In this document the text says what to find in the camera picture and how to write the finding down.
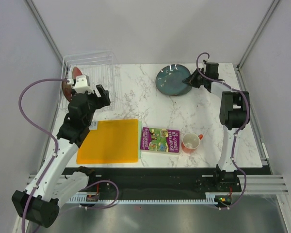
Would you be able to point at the red floral bowl plate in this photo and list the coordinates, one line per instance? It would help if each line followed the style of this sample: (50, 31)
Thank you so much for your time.
(67, 87)

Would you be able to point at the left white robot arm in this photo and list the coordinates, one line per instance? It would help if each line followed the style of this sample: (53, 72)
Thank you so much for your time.
(41, 200)

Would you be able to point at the orange plastic folder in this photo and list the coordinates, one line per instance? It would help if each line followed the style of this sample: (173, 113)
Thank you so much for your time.
(111, 142)

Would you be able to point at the purple treehouse book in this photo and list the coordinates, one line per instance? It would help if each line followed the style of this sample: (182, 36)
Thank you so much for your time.
(160, 140)

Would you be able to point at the red teal flower plate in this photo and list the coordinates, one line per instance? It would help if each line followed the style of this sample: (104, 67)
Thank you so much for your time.
(76, 72)

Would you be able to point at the white cable duct rail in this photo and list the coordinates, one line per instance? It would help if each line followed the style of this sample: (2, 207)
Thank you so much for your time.
(83, 198)

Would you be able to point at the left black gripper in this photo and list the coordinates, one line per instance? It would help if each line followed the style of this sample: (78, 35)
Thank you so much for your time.
(104, 100)

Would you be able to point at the dark teal speckled plate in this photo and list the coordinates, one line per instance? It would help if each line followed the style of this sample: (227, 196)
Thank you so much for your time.
(169, 80)

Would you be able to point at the white wire dish rack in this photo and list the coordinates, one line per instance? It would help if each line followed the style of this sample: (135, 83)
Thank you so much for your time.
(100, 67)

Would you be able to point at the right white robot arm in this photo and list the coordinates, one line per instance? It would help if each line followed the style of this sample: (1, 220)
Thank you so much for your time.
(234, 115)

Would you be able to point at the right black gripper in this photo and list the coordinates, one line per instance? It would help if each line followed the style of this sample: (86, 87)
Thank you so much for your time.
(191, 79)

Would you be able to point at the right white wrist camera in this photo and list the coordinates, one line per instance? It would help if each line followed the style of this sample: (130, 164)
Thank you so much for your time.
(205, 60)

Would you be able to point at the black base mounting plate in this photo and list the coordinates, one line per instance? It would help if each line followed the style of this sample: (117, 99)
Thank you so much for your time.
(157, 183)

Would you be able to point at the orange mug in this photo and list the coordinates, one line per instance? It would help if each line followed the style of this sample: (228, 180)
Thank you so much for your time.
(190, 142)

